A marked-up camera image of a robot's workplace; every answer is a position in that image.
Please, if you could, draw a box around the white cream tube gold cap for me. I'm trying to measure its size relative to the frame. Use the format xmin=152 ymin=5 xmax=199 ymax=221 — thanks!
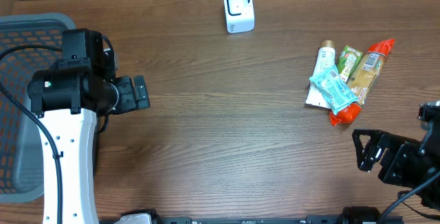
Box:
xmin=305 ymin=40 xmax=336 ymax=109

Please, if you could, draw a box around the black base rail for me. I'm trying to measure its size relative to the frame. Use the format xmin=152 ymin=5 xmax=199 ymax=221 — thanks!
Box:
xmin=98 ymin=205 xmax=405 ymax=224

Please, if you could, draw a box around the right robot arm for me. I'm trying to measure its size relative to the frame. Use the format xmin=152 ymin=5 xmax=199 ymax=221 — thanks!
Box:
xmin=335 ymin=101 xmax=439 ymax=223

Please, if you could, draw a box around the white barcode scanner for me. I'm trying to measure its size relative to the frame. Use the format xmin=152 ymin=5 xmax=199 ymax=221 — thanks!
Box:
xmin=223 ymin=0 xmax=255 ymax=34

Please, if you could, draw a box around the teal wet wipes pack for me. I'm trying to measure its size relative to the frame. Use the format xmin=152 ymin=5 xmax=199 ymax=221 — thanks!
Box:
xmin=309 ymin=65 xmax=358 ymax=115

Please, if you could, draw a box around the green tea packet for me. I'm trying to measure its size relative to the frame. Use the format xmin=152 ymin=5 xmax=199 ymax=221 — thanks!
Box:
xmin=336 ymin=45 xmax=362 ymax=82

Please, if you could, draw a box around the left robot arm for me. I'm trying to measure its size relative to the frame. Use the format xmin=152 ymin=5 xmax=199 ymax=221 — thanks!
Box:
xmin=27 ymin=29 xmax=150 ymax=223

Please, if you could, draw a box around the spaghetti pack with red ends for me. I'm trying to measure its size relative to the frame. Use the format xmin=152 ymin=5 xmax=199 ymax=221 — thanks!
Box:
xmin=329 ymin=38 xmax=395 ymax=126

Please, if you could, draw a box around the grey plastic basket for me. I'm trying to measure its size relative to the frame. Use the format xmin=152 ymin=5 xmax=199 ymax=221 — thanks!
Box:
xmin=1 ymin=13 xmax=76 ymax=203

